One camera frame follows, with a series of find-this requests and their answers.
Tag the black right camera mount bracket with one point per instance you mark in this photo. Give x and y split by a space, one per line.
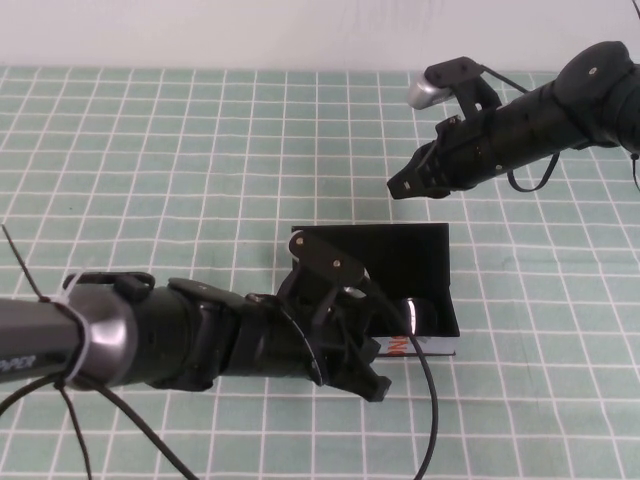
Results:
452 70

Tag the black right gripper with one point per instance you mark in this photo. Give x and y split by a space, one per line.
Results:
467 150

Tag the black glasses case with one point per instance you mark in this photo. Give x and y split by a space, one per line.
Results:
410 260

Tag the black left camera mount bracket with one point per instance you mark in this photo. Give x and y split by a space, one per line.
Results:
320 255

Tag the black zip tie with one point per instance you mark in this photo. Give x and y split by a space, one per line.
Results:
22 265
636 172

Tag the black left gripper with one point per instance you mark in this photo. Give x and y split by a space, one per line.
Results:
345 320

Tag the white zip tie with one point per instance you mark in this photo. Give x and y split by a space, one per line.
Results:
82 340

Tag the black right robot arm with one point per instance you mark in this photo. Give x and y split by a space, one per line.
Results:
550 120

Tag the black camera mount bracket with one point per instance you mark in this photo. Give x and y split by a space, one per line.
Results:
452 70
320 255

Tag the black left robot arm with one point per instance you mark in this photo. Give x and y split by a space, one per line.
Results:
150 330

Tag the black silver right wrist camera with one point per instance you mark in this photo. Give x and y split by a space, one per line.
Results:
422 95

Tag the green white checked tablecloth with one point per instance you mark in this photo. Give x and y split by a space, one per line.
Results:
150 150

